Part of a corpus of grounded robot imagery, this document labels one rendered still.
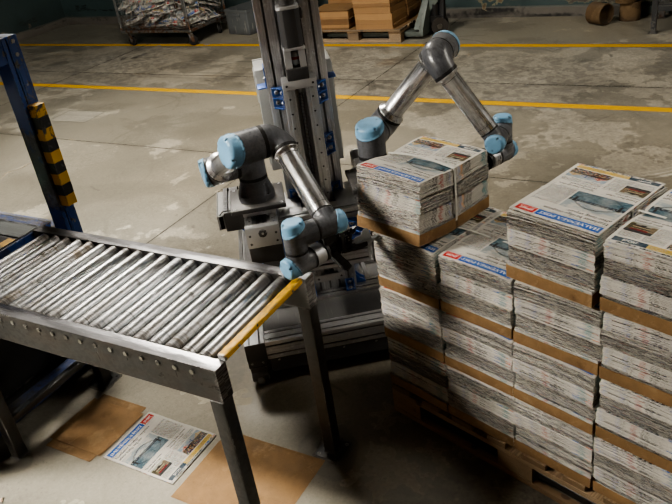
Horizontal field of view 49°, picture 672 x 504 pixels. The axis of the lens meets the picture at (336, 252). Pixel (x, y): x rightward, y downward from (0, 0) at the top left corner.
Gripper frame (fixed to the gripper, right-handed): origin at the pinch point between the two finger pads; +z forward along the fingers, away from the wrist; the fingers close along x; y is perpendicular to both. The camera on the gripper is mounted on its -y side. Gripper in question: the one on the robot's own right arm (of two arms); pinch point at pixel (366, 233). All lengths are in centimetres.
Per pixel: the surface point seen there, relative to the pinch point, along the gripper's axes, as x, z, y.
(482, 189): -20.4, 38.0, 6.7
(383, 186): -7.1, 4.0, 18.1
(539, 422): -66, 8, -53
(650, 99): 96, 380, -85
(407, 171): -12.5, 10.4, 22.4
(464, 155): -17.8, 32.5, 21.0
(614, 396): -90, 9, -29
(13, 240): 124, -83, -5
